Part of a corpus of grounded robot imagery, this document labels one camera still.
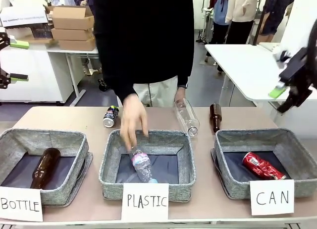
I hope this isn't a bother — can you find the crushed clear plastic bottle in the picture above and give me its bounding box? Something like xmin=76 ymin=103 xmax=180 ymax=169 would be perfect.
xmin=130 ymin=146 xmax=159 ymax=184

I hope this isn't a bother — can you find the crushed red can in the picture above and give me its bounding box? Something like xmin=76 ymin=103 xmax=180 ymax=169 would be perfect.
xmin=242 ymin=151 xmax=287 ymax=180

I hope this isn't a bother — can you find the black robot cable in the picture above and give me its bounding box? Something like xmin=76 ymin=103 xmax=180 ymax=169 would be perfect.
xmin=306 ymin=20 xmax=317 ymax=90

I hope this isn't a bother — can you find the clear smooth plastic bottle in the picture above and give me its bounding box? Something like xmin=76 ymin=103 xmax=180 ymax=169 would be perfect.
xmin=173 ymin=98 xmax=201 ymax=137

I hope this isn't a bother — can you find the closed cardboard box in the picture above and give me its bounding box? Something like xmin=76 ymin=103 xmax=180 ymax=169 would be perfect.
xmin=51 ymin=28 xmax=94 ymax=41
xmin=58 ymin=38 xmax=96 ymax=52

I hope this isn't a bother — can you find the white cabinet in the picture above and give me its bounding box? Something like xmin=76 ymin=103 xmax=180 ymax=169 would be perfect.
xmin=0 ymin=43 xmax=75 ymax=104

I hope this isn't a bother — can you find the black printed can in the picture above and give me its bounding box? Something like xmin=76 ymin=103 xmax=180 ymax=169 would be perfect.
xmin=103 ymin=105 xmax=120 ymax=128

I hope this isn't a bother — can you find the person's left hand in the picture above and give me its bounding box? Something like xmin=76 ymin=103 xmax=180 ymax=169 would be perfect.
xmin=174 ymin=87 xmax=187 ymax=103

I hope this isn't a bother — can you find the white rounded table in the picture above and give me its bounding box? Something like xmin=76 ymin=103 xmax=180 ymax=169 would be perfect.
xmin=205 ymin=43 xmax=317 ymax=108

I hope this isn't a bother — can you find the person in blue shirt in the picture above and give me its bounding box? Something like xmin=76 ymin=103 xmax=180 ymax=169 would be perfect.
xmin=212 ymin=0 xmax=230 ymax=45

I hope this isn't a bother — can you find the person in dark plaid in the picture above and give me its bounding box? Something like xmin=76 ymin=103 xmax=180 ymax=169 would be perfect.
xmin=260 ymin=0 xmax=297 ymax=37

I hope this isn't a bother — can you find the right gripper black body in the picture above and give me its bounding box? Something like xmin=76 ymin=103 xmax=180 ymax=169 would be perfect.
xmin=279 ymin=47 xmax=316 ymax=91

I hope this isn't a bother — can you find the person's right hand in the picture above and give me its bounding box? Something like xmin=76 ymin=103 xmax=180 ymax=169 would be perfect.
xmin=120 ymin=94 xmax=150 ymax=151

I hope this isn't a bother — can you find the person torso black sweater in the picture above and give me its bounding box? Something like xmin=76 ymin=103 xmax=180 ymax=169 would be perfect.
xmin=93 ymin=0 xmax=195 ymax=108

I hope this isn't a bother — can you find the open cardboard box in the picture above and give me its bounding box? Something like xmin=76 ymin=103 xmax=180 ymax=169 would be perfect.
xmin=45 ymin=5 xmax=95 ymax=30

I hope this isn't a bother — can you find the white paper label PLASTIC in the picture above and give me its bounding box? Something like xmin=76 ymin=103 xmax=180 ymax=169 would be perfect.
xmin=121 ymin=182 xmax=169 ymax=224

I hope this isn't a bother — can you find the white printed sign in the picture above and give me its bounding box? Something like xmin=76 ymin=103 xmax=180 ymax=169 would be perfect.
xmin=0 ymin=2 xmax=49 ymax=29

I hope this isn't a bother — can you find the black object on floor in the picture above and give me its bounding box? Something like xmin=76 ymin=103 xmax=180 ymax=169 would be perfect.
xmin=97 ymin=78 xmax=112 ymax=92

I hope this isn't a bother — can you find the person in cream sweater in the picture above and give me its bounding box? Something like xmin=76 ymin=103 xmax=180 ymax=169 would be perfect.
xmin=224 ymin=0 xmax=261 ymax=45

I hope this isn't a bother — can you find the grey fabric basket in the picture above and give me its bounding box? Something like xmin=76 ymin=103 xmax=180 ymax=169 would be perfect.
xmin=0 ymin=128 xmax=89 ymax=206
xmin=214 ymin=128 xmax=317 ymax=199
xmin=99 ymin=129 xmax=196 ymax=203

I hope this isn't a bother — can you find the white box on table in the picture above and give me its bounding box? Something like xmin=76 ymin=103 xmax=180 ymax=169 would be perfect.
xmin=258 ymin=42 xmax=282 ymax=53

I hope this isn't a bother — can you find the person's right forearm black sleeve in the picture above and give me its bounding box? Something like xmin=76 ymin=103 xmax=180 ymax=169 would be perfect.
xmin=99 ymin=53 xmax=139 ymax=107

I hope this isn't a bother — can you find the white paper label BOTTLE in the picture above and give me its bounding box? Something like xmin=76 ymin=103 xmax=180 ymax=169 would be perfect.
xmin=0 ymin=186 xmax=44 ymax=222

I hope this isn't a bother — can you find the white desk with legs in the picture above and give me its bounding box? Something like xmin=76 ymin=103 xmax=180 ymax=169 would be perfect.
xmin=47 ymin=47 xmax=100 ymax=107

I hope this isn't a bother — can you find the person's left forearm black sleeve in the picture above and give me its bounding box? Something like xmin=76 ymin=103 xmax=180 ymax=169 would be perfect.
xmin=177 ymin=48 xmax=194 ymax=89

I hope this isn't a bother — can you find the brown glass bottle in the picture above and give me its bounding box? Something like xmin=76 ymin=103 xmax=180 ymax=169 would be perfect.
xmin=30 ymin=147 xmax=61 ymax=189
xmin=210 ymin=103 xmax=223 ymax=133

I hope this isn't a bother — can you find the white paper label CAN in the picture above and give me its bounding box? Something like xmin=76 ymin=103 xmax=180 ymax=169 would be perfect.
xmin=249 ymin=179 xmax=295 ymax=216

